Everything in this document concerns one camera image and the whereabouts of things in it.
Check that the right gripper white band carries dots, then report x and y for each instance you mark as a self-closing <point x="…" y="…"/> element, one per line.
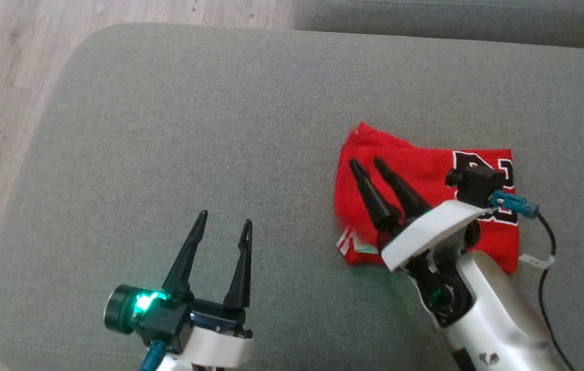
<point x="426" y="234"/>

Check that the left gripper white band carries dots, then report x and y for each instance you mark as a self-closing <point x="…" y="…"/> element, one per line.
<point x="220" y="348"/>

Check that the red basketball jersey black lettering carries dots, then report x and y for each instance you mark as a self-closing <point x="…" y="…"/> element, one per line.
<point x="426" y="165"/>

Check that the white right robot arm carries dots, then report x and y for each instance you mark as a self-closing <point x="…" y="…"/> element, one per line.
<point x="503" y="319"/>

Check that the large grey sofa seat cushion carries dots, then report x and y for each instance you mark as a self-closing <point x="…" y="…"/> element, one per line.
<point x="220" y="129"/>

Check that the small grey sofa cushion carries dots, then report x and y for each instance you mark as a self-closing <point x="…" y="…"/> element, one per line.
<point x="451" y="18"/>

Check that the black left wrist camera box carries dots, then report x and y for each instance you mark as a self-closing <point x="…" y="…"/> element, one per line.
<point x="166" y="324"/>

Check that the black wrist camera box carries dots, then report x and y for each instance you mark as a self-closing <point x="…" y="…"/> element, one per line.
<point x="166" y="324"/>
<point x="477" y="185"/>

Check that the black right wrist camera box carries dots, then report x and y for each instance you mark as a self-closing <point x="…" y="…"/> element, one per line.
<point x="477" y="185"/>

